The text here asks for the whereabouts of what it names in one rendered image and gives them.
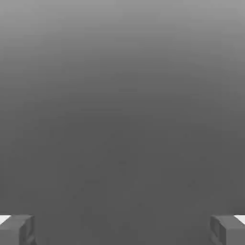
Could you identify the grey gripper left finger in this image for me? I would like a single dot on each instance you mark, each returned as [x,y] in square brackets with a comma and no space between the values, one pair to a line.
[13,231]

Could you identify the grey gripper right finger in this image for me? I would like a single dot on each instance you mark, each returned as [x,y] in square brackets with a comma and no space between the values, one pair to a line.
[231,231]

